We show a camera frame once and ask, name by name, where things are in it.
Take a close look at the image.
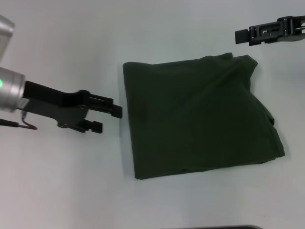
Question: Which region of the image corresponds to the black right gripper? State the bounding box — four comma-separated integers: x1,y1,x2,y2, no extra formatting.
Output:
234,15,305,46

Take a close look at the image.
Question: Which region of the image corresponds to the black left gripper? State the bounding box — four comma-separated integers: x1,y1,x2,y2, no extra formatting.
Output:
22,80,123,134

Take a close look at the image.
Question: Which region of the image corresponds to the dark green FREE t-shirt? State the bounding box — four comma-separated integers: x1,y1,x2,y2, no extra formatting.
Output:
122,52,286,181

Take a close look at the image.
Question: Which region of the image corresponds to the dark flat device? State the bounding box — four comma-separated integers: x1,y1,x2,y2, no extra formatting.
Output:
213,224,261,229

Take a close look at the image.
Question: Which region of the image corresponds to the black gripper cable with plug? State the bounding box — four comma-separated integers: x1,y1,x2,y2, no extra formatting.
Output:
0,108,38,131

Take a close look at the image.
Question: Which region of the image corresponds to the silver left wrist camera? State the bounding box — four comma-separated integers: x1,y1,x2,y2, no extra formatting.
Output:
0,15,16,52

